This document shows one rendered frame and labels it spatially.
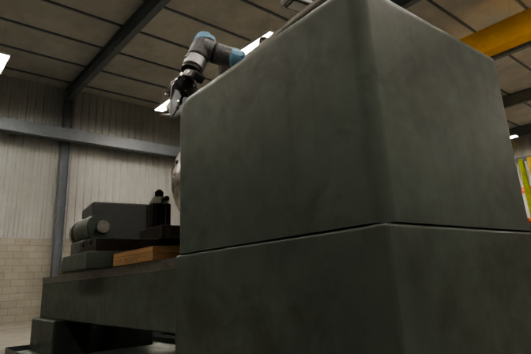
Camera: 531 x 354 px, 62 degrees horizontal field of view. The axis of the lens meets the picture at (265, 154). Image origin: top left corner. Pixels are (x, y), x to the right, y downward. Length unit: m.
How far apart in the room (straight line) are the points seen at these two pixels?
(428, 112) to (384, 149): 0.16
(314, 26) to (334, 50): 0.08
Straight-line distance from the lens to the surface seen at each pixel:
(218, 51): 1.58
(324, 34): 0.76
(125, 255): 1.47
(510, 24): 12.36
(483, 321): 0.80
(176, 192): 1.24
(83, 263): 1.69
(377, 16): 0.76
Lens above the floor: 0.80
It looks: 16 degrees up
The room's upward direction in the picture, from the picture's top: 3 degrees counter-clockwise
